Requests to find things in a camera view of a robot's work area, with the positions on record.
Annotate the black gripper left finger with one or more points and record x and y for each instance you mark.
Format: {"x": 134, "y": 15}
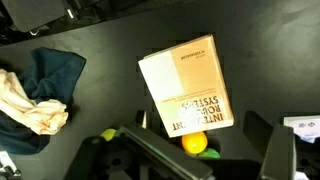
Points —
{"x": 166, "y": 153}

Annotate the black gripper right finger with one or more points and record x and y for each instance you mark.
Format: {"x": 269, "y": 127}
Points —
{"x": 279, "y": 153}

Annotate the orange ball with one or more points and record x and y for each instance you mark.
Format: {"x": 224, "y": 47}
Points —
{"x": 194, "y": 142}

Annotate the laptop with stickers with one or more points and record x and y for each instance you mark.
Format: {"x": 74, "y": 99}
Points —
{"x": 305, "y": 126}

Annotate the green ball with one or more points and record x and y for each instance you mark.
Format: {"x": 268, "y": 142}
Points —
{"x": 209, "y": 153}

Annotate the peach cloth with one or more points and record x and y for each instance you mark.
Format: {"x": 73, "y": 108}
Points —
{"x": 36, "y": 111}

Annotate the dark blue cloth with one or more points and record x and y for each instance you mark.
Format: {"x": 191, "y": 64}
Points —
{"x": 53, "y": 73}

